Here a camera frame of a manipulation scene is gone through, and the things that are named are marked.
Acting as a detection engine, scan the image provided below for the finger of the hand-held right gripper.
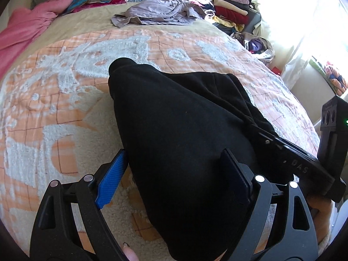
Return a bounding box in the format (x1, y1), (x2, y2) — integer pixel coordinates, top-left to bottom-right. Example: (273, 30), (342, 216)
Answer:
(247, 120), (289, 160)

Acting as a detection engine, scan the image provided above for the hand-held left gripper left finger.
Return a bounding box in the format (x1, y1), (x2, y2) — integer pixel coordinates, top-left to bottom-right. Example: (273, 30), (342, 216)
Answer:
(30, 148), (129, 261)

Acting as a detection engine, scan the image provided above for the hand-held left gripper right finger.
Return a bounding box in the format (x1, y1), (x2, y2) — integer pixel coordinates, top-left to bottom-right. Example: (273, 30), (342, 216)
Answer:
(220, 148), (319, 261)

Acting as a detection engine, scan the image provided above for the black sweater with orange patches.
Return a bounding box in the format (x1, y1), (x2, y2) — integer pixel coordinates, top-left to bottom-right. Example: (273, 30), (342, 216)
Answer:
(107, 57), (284, 261)

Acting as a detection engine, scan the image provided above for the pile of folded clothes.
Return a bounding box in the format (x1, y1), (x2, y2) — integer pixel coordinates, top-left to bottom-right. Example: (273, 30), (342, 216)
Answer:
(173, 0), (256, 34)

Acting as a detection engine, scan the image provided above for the person's left hand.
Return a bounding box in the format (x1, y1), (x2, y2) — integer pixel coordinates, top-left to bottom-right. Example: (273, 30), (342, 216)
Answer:
(121, 241), (140, 261)

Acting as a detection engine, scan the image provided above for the colourful printed cushion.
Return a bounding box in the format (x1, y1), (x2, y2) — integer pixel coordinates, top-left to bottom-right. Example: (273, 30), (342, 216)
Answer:
(323, 61), (348, 96)

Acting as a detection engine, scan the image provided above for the green cloth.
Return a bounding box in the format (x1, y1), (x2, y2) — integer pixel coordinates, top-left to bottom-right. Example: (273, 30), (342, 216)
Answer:
(309, 57), (325, 72)

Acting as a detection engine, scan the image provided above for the shiny silver bag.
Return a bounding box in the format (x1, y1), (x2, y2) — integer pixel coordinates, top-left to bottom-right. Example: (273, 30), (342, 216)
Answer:
(231, 31), (276, 64)

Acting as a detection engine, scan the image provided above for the orange and white fleece blanket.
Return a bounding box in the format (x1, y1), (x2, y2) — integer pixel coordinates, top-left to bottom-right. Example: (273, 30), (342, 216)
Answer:
(0, 28), (335, 257)

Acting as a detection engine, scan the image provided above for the white curtain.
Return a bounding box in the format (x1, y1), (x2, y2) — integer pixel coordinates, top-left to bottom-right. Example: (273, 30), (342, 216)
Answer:
(251, 0), (348, 98)

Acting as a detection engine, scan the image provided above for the bed with beige sheet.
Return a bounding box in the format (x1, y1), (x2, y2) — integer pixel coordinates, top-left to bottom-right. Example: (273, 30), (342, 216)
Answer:
(15, 1), (240, 70)

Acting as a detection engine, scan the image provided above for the crumpled lilac garment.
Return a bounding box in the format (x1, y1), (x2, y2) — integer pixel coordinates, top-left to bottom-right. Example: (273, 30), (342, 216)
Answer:
(111, 0), (209, 28)

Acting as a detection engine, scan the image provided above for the pink blanket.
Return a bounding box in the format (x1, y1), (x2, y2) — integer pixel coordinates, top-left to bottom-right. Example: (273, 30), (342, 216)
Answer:
(0, 0), (78, 80)

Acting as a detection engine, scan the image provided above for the dark red cloth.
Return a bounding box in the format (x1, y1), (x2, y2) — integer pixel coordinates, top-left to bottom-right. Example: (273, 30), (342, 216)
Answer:
(85, 0), (128, 6)

